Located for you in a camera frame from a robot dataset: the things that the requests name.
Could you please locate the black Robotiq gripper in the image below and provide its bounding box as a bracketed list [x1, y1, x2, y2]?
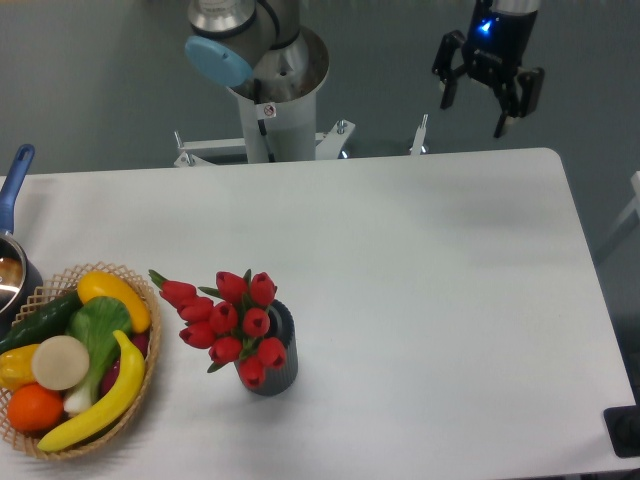
[432, 0, 545, 138]

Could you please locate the red tulip bouquet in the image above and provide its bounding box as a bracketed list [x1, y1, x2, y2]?
[149, 270, 277, 373]

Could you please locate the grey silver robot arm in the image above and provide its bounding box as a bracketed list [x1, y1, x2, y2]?
[185, 1, 545, 137]

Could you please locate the dark grey ribbed vase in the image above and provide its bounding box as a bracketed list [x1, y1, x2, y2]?
[234, 300, 299, 396]

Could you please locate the black device at table edge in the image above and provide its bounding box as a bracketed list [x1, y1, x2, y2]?
[603, 405, 639, 458]

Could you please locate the dark red vegetable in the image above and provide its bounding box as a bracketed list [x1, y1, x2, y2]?
[99, 333, 149, 398]

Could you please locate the green bok choy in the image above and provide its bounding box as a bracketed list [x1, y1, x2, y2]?
[64, 296, 132, 416]

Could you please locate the yellow banana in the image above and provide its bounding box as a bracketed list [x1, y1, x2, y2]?
[37, 330, 145, 453]

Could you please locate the woven wicker basket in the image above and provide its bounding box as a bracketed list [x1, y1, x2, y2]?
[0, 260, 163, 461]

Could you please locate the green cucumber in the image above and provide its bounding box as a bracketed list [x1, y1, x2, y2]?
[1, 290, 82, 353]

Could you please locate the beige round disc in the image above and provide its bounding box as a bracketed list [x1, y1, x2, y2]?
[31, 335, 90, 391]

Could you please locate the yellow bell pepper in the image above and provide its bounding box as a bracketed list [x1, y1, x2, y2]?
[1, 344, 39, 391]

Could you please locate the orange fruit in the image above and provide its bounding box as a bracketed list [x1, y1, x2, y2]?
[7, 383, 63, 432]

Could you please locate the white furniture frame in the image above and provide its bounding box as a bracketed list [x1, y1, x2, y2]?
[593, 171, 639, 265]

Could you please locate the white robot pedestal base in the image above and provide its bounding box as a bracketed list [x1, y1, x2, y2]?
[172, 87, 430, 169]

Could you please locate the blue handled saucepan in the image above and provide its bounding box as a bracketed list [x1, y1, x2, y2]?
[1, 144, 42, 338]

